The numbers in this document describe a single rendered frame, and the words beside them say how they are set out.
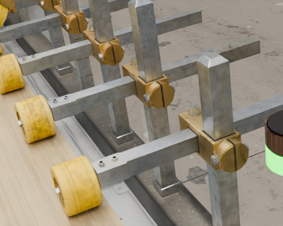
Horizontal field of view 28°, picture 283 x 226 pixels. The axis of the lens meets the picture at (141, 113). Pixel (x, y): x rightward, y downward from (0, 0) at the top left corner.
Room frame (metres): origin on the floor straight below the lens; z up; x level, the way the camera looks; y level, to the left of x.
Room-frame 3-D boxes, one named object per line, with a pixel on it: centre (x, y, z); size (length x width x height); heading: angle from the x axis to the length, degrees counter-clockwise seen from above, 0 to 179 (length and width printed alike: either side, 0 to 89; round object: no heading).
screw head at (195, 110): (0.81, -0.09, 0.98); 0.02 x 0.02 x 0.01
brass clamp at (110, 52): (1.23, 0.06, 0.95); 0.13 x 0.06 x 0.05; 20
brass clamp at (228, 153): (0.76, -0.11, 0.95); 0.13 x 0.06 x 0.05; 20
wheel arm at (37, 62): (1.26, 0.05, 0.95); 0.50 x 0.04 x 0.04; 110
